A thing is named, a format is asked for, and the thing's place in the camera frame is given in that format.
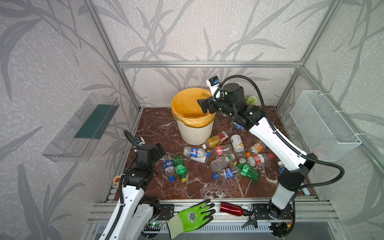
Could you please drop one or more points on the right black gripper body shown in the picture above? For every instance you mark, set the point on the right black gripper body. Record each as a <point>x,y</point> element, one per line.
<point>210,105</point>

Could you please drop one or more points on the pepsi bottle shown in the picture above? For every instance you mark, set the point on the pepsi bottle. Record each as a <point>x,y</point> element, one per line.
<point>196,154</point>
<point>226,174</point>
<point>169,168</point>

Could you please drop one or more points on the blue label bottle near plant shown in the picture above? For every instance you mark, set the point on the blue label bottle near plant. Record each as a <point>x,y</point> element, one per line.
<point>237,127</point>

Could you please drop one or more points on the orange label bottle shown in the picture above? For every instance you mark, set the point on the orange label bottle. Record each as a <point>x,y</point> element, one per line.
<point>255,149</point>

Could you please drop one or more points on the right circuit board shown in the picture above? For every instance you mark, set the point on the right circuit board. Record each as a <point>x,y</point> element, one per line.
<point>281,230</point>

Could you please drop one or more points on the clear acrylic wall shelf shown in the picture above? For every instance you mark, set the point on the clear acrylic wall shelf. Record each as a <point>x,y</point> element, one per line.
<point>80,136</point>

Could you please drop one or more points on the white wire mesh basket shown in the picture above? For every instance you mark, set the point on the white wire mesh basket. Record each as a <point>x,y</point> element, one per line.
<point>325,131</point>

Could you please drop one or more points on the teal tube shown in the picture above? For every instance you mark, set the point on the teal tube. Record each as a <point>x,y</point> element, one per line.
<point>306,192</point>

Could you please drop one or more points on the white ribbed trash bin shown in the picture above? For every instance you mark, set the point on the white ribbed trash bin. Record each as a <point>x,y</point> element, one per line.
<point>195,136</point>

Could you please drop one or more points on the white label clear bottle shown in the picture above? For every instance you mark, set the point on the white label clear bottle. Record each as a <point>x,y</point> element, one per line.
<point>238,149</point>

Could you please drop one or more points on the green bottle yellow cap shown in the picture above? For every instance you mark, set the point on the green bottle yellow cap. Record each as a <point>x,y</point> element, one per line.
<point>181,168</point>

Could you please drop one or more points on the left circuit board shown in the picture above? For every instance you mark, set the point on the left circuit board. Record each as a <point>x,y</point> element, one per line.
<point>153,227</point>

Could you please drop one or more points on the yellow red label bottle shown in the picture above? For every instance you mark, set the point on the yellow red label bottle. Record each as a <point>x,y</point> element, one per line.
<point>215,140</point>

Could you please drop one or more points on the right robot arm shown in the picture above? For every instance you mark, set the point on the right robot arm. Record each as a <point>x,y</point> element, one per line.
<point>297,162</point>

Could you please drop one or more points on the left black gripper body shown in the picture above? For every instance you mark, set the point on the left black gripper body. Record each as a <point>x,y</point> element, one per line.
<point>159,149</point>

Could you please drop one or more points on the green work glove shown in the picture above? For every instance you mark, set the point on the green work glove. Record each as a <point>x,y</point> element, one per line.
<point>191,219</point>

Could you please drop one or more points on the pink label clear bottle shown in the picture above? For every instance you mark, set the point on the pink label clear bottle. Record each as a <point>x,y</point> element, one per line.
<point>222,150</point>

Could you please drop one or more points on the pepsi bottle front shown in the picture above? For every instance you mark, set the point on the pepsi bottle front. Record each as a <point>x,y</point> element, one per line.
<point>226,174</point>

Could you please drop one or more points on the red cap clear bottle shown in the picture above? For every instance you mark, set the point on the red cap clear bottle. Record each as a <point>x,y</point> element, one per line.
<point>259,159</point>

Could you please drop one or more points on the potted artificial plant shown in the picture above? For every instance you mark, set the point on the potted artificial plant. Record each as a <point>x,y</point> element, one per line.
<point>252,100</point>

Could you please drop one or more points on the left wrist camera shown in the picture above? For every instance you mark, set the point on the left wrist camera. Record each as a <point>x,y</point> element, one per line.
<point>139,141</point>

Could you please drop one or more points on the green sprite bottle right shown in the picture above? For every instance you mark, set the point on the green sprite bottle right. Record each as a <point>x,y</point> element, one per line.
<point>248,172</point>

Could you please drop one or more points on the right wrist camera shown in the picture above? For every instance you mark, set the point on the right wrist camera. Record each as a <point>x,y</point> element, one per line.
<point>214,85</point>

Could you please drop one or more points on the black clamp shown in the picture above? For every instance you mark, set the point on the black clamp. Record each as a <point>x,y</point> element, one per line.
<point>252,221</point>

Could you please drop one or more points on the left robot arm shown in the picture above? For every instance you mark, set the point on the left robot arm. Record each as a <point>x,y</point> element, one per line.
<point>134,209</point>

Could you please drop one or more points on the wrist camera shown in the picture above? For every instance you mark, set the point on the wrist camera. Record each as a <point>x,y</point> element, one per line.
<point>139,141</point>
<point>214,85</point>

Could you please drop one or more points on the small clay pot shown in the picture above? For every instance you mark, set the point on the small clay pot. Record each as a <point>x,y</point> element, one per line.
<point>116,180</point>

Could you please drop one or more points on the circuit board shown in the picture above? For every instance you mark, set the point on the circuit board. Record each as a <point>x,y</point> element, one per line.
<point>153,227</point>
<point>281,230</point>

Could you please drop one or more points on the blue label bottle right edge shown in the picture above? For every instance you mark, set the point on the blue label bottle right edge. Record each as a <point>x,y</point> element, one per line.
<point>281,167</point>

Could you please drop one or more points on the red spray bottle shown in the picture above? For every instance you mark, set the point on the red spray bottle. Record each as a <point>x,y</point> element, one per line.
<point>234,210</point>

